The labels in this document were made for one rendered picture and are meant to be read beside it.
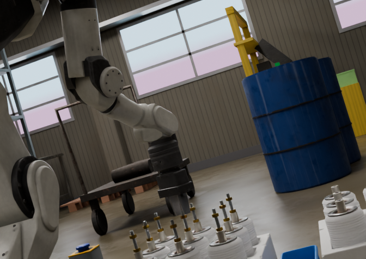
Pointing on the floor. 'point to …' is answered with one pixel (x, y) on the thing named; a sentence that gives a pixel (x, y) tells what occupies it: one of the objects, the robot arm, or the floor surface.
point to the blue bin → (302, 253)
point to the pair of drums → (302, 123)
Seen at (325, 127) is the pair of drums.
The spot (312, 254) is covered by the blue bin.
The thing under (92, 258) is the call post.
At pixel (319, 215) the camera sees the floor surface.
